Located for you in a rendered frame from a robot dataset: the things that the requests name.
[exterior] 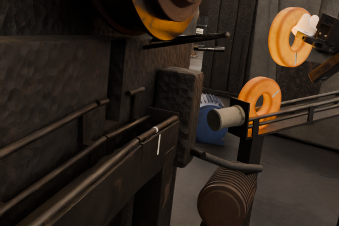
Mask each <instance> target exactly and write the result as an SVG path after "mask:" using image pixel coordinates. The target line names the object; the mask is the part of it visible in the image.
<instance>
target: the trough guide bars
mask: <svg viewBox="0 0 339 226"><path fill-rule="evenodd" d="M331 95H335V96H334V97H330V98H325V99H320V100H316V101H311V102H306V103H301V104H296V103H297V102H301V101H306V100H312V99H316V98H321V97H326V96H331ZM338 102H339V90H338V91H334V92H329V93H324V94H318V95H313V96H308V97H303V98H298V99H293V100H288V101H283V102H281V104H280V105H281V106H282V105H287V104H290V106H287V107H282V108H280V109H279V111H276V112H271V113H268V114H263V115H259V116H254V117H250V118H249V122H251V121H253V123H252V124H249V126H248V129H250V128H252V135H251V136H252V139H254V138H258V132H259V126H263V125H267V124H271V123H275V122H279V121H283V120H287V119H292V118H296V117H300V116H304V115H308V117H307V122H308V124H311V123H312V122H313V115H314V113H315V112H320V111H324V110H328V109H332V108H336V107H339V103H338ZM330 103H333V105H329V106H325V107H321V108H316V109H314V107H316V106H321V105H325V104H330ZM261 107H262V106H259V107H255V110H256V111H259V110H260V109H261ZM303 109H309V110H308V111H303V112H299V113H296V114H295V111H299V110H303ZM287 113H289V115H287V116H283V117H279V118H274V119H270V120H265V121H261V122H260V119H265V118H269V117H273V116H278V115H283V114H287Z"/></svg>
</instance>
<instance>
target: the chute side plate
mask: <svg viewBox="0 0 339 226"><path fill-rule="evenodd" d="M179 123H180V121H176V122H174V123H173V124H171V125H169V126H168V127H166V128H164V129H163V130H161V131H160V132H158V133H157V134H155V135H153V136H152V137H150V138H149V139H147V140H146V141H144V142H142V143H141V145H138V146H137V147H136V148H135V149H134V150H133V151H132V152H130V153H129V154H128V155H127V156H126V157H124V158H123V159H122V160H121V161H120V162H119V163H117V164H116V165H115V166H114V167H113V168H112V169H111V170H109V171H108V172H107V173H106V174H105V175H104V176H103V177H101V178H100V179H99V180H98V181H97V182H96V183H94V184H93V185H92V186H91V187H90V188H89V189H88V190H86V191H85V192H84V193H83V194H82V195H81V196H79V197H78V198H77V199H76V200H75V201H74V202H72V203H71V204H70V205H69V206H68V207H67V208H66V209H64V210H63V211H62V212H61V213H60V214H59V215H57V216H56V218H54V219H53V220H52V221H51V222H50V223H49V224H47V225H46V226H106V225H107V224H108V223H109V222H110V221H111V220H112V219H113V218H114V216H115V215H116V214H117V213H118V212H119V211H120V210H121V209H122V208H123V207H124V205H125V204H126V203H127V202H128V201H129V200H130V199H131V198H132V197H133V196H134V194H135V193H136V192H137V191H138V190H139V189H140V188H141V187H142V186H143V185H145V184H146V183H147V182H148V181H149V180H150V179H151V178H152V177H154V176H155V175H156V174H157V173H158V172H159V171H160V170H161V169H163V162H164V155H165V153H166V152H168V151H169V150H170V149H171V148H173V147H175V152H174V158H175V156H176V147H177V139H178V131H179ZM159 135H160V143H159V152H158V155H157V150H158V141H159Z"/></svg>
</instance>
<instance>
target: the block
mask: <svg viewBox="0 0 339 226"><path fill-rule="evenodd" d="M203 80H204V74H203V72H201V71H199V70H192V69H186V68H180V67H173V66H170V67H166V68H162V69H160V70H159V72H158V79H157V89H156V98H155V108H158V109H163V110H168V111H173V112H178V113H179V121H180V123H179V131H178V139H177V147H176V156H175V158H174V160H173V166H175V167H179V168H184V167H186V166H187V165H188V164H189V163H190V162H191V161H192V159H193V155H191V154H190V150H191V148H192V147H193V148H195V140H196V133H197V125H198V118H199V110H200V102H201V95H202V87H203Z"/></svg>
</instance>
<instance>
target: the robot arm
mask: <svg viewBox="0 0 339 226"><path fill-rule="evenodd" d="M292 32H293V34H294V35H295V36H296V37H297V38H299V39H300V40H302V41H303V42H305V43H308V44H310V45H312V46H313V47H314V48H316V49H318V50H321V51H323V52H328V53H329V54H330V55H334V56H332V57H331V58H330V59H328V60H327V61H325V62H324V63H323V64H321V65H320V66H319V67H318V68H316V69H314V70H313V71H312V72H311V73H310V74H308V75H309V77H310V79H311V81H312V83H323V82H324V81H326V80H327V79H329V78H330V77H331V76H333V75H334V74H335V73H337V72H338V71H339V17H338V18H335V17H333V16H331V15H327V14H325V13H323V14H322V16H321V18H320V20H319V17H318V16H317V15H313V16H312V17H310V15H308V14H304V15H303V16H302V18H301V19H300V21H299V22H298V24H297V25H296V26H295V27H293V29H292Z"/></svg>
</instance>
